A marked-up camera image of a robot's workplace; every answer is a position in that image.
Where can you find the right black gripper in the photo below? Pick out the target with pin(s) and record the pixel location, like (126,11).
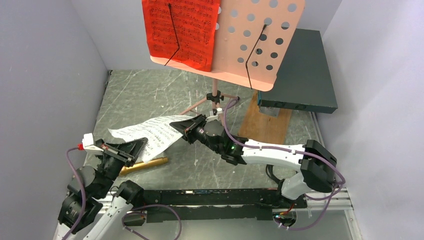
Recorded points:
(188,127)

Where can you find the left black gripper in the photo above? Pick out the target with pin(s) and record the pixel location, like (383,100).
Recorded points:
(126,152)

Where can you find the white sheet music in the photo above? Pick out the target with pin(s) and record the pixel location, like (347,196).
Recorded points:
(158,131)

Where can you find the red sheet music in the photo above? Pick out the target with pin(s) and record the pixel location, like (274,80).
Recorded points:
(182,31)

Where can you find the pink music stand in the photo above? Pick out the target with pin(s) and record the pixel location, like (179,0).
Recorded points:
(250,41)

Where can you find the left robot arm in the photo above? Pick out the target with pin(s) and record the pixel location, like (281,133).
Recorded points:
(89,185)

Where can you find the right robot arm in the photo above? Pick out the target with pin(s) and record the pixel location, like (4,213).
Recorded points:
(315,166)

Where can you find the gold metal tube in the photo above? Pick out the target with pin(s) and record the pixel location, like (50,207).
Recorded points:
(143,165)

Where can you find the wooden board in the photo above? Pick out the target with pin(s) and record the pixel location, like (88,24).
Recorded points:
(262,127)

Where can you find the dark teal amplifier box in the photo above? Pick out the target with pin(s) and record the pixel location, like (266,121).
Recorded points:
(303,80)

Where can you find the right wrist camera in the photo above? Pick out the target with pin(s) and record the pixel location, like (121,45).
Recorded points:
(215,114)

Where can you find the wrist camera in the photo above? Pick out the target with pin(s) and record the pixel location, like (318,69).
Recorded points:
(88,144)
(215,114)

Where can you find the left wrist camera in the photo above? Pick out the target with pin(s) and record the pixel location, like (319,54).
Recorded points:
(88,144)

